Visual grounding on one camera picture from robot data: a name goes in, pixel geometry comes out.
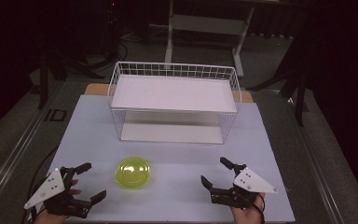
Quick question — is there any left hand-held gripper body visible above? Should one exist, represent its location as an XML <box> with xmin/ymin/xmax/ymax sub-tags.
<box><xmin>23</xmin><ymin>166</ymin><xmax>92</xmax><ymax>219</ymax></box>

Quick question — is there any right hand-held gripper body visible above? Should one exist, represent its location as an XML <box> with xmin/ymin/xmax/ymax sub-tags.
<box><xmin>209</xmin><ymin>167</ymin><xmax>280</xmax><ymax>210</ymax></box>

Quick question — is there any green plastic bowl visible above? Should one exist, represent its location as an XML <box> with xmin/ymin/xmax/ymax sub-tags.
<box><xmin>114</xmin><ymin>156</ymin><xmax>152</xmax><ymax>189</ymax></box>

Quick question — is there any white wire shelf rack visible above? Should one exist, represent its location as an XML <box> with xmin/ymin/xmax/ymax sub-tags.
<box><xmin>106</xmin><ymin>61</ymin><xmax>242</xmax><ymax>146</ymax></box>

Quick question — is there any person's left hand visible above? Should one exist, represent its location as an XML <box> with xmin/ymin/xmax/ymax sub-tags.
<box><xmin>32</xmin><ymin>179</ymin><xmax>83</xmax><ymax>224</ymax></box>

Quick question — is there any person's right hand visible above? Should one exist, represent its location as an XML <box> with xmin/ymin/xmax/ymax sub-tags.
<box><xmin>229</xmin><ymin>192</ymin><xmax>267</xmax><ymax>224</ymax></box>

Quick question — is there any pale blue table mat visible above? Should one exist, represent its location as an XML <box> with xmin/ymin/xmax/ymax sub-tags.
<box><xmin>27</xmin><ymin>93</ymin><xmax>296</xmax><ymax>224</ymax></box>

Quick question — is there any black floor socket plate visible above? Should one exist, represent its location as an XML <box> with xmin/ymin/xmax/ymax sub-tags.
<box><xmin>44</xmin><ymin>108</ymin><xmax>68</xmax><ymax>122</ymax></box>

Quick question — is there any black metal stand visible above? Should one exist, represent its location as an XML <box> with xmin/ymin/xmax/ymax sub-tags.
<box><xmin>246</xmin><ymin>46</ymin><xmax>310</xmax><ymax>127</ymax></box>
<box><xmin>36</xmin><ymin>50</ymin><xmax>106</xmax><ymax>110</ymax></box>

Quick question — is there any metal floor rail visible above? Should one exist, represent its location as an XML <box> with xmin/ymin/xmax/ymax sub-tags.
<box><xmin>0</xmin><ymin>81</ymin><xmax>64</xmax><ymax>216</ymax></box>
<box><xmin>287</xmin><ymin>97</ymin><xmax>347</xmax><ymax>224</ymax></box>

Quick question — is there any black floor cable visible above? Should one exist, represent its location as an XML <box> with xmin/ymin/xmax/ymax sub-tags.
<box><xmin>83</xmin><ymin>36</ymin><xmax>131</xmax><ymax>75</ymax></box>

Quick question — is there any white metal desk frame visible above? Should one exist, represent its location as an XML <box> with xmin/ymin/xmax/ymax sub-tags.
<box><xmin>163</xmin><ymin>0</ymin><xmax>255</xmax><ymax>78</ymax></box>

